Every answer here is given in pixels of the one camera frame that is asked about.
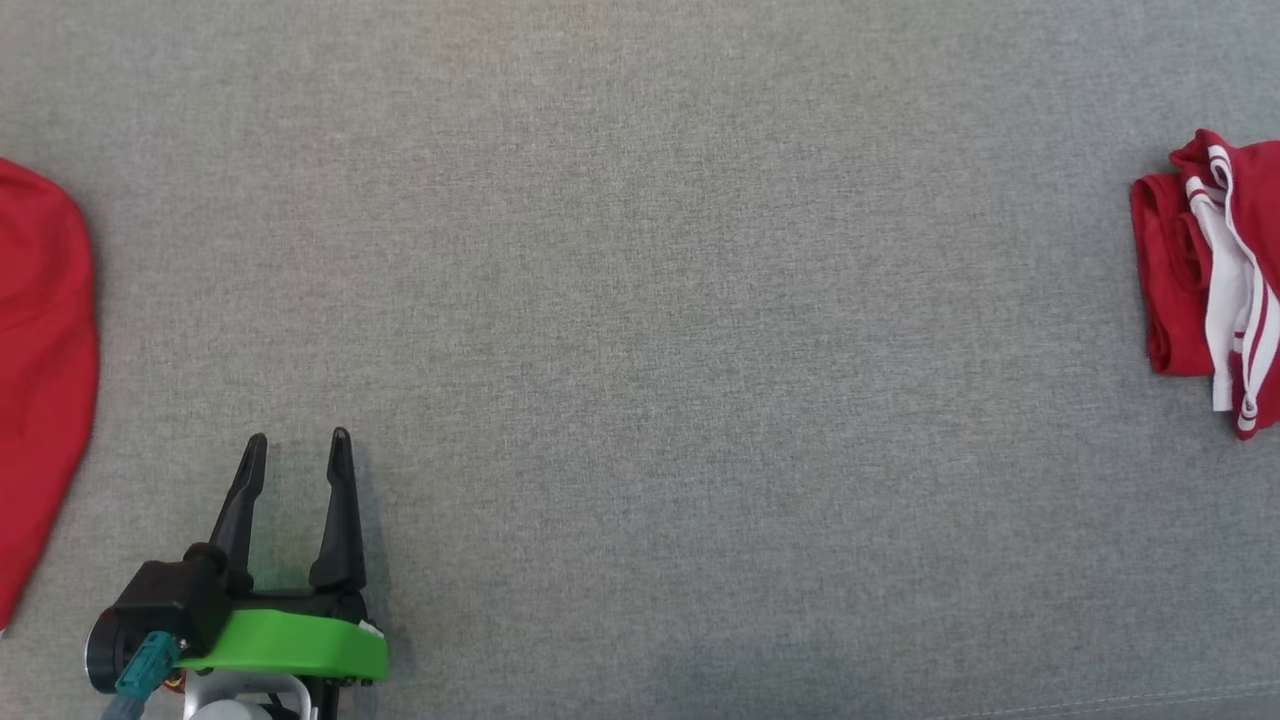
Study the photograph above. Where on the red shorts with white stripes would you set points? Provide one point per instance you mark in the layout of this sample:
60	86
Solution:
40	380

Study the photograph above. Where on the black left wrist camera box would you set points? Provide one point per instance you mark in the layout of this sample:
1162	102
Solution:
165	600

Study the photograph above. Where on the red jersey with white sleeves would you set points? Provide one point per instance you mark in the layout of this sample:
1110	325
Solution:
1165	280

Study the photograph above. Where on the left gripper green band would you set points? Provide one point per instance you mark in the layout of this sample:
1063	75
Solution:
300	645

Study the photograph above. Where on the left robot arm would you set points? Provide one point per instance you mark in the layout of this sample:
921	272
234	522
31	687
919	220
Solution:
240	700

